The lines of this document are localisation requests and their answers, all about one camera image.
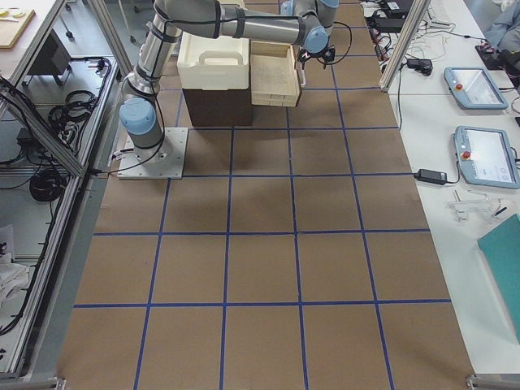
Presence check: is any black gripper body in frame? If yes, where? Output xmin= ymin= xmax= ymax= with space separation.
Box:
xmin=299 ymin=45 xmax=336 ymax=65

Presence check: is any light wooden drawer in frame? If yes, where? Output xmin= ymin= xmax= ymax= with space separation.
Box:
xmin=250 ymin=41 xmax=301 ymax=107

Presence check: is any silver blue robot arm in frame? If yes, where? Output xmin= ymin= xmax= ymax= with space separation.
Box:
xmin=279 ymin=0 xmax=340 ymax=28
xmin=119 ymin=1 xmax=339 ymax=164

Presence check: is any white plastic tray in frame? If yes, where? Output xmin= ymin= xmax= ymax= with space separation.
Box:
xmin=177 ymin=32 xmax=249 ymax=90

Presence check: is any dark brown wooden cabinet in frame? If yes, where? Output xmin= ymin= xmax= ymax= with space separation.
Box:
xmin=183 ymin=88 xmax=253 ymax=128

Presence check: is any far blue teach pendant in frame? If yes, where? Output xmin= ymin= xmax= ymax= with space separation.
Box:
xmin=444 ymin=67 xmax=509 ymax=110

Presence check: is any blue teach pendant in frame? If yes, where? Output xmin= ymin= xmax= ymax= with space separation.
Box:
xmin=453 ymin=126 xmax=519 ymax=189
xmin=444 ymin=67 xmax=509 ymax=110

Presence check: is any small black power adapter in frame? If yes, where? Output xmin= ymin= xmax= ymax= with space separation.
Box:
xmin=414 ymin=168 xmax=448 ymax=185

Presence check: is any near blue teach pendant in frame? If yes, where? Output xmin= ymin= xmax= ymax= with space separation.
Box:
xmin=453 ymin=126 xmax=519 ymax=189

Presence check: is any brown paper table cover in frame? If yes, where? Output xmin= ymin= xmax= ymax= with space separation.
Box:
xmin=57 ymin=1 xmax=472 ymax=389

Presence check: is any teal folder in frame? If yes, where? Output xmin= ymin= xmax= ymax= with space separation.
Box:
xmin=478 ymin=214 xmax=519 ymax=321

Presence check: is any wooden board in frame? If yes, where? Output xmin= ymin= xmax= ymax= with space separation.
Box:
xmin=1 ymin=7 xmax=35 ymax=49

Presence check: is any aluminium frame post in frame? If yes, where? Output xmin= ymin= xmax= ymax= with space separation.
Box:
xmin=379 ymin=0 xmax=431 ymax=93

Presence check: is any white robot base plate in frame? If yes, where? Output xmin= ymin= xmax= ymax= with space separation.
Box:
xmin=116 ymin=127 xmax=189 ymax=180

